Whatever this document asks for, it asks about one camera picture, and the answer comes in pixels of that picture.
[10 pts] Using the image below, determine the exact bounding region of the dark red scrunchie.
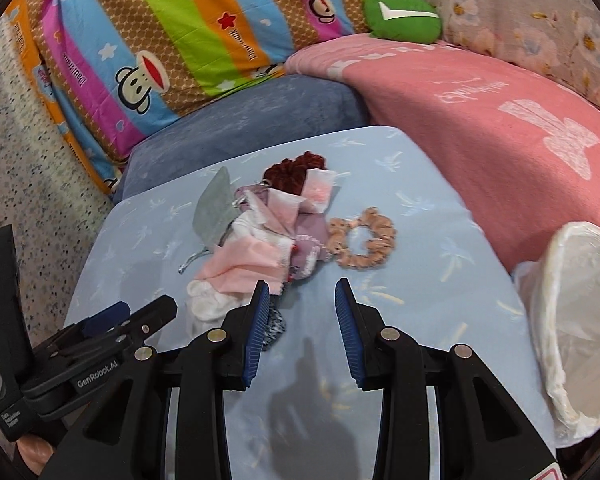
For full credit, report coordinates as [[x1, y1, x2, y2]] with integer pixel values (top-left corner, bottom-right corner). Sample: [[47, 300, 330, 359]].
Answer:
[[263, 151, 326, 195]]

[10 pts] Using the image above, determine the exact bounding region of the light blue palm tablecloth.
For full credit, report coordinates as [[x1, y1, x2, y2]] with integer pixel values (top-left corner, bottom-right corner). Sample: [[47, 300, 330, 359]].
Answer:
[[67, 127, 555, 479]]

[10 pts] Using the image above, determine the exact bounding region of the green round cushion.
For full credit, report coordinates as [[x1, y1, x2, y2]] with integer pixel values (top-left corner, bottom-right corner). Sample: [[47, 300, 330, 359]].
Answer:
[[364, 0, 442, 44]]

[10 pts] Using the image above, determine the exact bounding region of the white lined trash bin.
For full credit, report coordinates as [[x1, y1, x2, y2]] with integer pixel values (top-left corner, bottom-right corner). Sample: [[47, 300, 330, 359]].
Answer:
[[513, 221, 600, 448]]

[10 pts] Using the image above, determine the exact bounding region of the colourful monkey print quilt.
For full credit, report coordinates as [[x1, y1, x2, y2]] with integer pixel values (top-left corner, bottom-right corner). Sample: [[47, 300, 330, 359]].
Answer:
[[6, 0, 366, 194]]

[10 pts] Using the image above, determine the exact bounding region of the left hand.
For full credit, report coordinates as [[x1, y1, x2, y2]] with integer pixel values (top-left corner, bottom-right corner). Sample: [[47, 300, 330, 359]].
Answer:
[[16, 436, 55, 476]]

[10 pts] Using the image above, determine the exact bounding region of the pink blanket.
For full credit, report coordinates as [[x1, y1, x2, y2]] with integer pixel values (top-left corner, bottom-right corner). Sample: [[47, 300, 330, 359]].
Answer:
[[285, 35, 600, 268]]

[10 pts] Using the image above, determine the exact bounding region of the grey drawstring pouch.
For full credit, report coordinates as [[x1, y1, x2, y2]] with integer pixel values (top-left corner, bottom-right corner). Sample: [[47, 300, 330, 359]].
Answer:
[[178, 167, 240, 274]]

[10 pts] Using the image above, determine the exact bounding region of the tan pink scrunchie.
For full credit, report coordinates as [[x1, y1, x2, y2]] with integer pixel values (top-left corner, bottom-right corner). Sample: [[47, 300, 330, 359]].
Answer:
[[326, 207, 398, 270]]

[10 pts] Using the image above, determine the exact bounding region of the mauve underwear cloth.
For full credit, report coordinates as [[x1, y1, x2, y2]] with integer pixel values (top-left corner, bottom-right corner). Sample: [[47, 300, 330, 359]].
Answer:
[[232, 184, 329, 281]]

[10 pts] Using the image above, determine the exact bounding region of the leopard print scarf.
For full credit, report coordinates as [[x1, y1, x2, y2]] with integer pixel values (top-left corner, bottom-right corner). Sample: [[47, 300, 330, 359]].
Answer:
[[262, 307, 286, 351]]

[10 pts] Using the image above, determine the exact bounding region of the blue-grey velvet pillow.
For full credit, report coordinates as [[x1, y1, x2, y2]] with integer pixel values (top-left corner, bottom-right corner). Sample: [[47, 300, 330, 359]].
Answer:
[[114, 75, 370, 204]]

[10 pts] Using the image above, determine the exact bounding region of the pink white cloth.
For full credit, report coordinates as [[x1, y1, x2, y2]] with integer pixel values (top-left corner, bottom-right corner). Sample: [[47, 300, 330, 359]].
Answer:
[[195, 169, 336, 295]]

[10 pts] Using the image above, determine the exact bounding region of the grey floral bedsheet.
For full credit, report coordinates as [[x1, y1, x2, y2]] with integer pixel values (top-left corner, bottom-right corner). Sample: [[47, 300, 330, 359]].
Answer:
[[426, 0, 600, 107]]

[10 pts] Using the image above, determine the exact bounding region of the white sock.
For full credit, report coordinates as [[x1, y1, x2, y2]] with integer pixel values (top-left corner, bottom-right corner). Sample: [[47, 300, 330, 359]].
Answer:
[[186, 280, 251, 337]]

